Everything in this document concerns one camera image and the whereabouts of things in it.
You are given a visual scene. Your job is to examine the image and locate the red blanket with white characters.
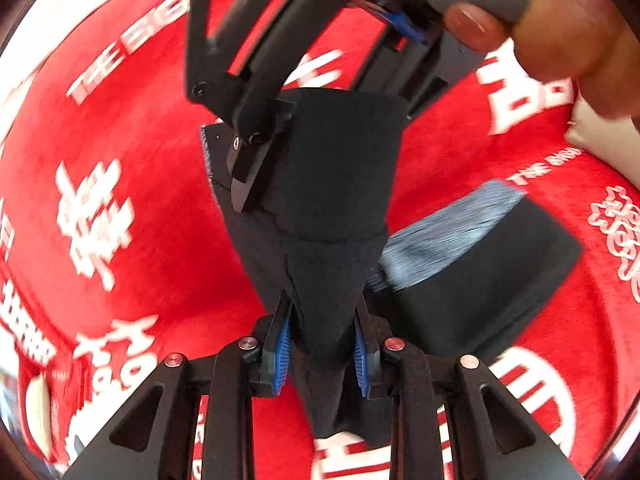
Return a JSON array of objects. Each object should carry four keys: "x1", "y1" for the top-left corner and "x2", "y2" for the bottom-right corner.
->
[{"x1": 1, "y1": 0, "x2": 639, "y2": 479}]

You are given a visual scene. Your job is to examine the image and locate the black pants with patterned waistband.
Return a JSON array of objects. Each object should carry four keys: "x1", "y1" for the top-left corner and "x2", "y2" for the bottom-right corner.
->
[{"x1": 201, "y1": 89, "x2": 582, "y2": 448}]

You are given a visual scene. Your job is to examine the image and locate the person's right hand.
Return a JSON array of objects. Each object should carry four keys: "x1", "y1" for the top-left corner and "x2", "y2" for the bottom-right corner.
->
[{"x1": 444, "y1": 0, "x2": 639, "y2": 122}]

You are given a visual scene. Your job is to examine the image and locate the beige pillow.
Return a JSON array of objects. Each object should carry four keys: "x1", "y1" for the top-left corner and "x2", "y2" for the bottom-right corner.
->
[{"x1": 564, "y1": 96, "x2": 640, "y2": 188}]

